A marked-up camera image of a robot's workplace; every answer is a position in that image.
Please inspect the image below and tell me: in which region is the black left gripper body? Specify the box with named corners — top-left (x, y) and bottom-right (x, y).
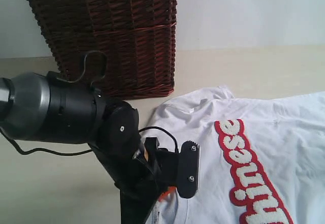
top-left (115, 137), bottom-right (179, 223)

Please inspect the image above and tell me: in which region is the white t-shirt with red print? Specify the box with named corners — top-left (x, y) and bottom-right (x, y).
top-left (147, 87), bottom-right (324, 223)

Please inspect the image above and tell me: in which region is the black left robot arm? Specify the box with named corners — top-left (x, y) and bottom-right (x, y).
top-left (1, 72), bottom-right (179, 223)

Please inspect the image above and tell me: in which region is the dark brown wicker basket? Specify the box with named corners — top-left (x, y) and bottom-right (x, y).
top-left (27, 0), bottom-right (177, 99)

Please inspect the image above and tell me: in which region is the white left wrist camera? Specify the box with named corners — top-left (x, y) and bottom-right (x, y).
top-left (176, 141), bottom-right (200, 199)

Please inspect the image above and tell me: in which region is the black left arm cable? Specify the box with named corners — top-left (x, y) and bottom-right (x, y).
top-left (0, 51), bottom-right (178, 156)

